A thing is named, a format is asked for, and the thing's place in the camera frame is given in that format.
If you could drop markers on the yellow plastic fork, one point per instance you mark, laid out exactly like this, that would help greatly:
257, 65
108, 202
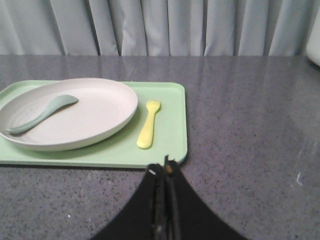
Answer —
146, 135

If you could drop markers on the teal plastic knife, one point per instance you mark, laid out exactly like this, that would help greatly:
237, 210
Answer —
53, 106

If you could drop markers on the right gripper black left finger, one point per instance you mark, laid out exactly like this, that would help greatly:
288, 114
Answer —
144, 216

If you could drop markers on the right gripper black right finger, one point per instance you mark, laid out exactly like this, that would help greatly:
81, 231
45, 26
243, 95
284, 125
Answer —
189, 217

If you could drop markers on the grey pleated curtain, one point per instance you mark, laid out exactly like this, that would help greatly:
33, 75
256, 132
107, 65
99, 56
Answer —
156, 27

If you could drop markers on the white object at right edge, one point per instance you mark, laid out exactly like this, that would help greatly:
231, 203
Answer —
313, 44

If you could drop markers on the white oval plate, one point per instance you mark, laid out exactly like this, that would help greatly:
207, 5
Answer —
103, 108

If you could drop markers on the light green serving tray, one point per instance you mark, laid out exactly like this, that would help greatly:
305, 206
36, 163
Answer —
119, 150

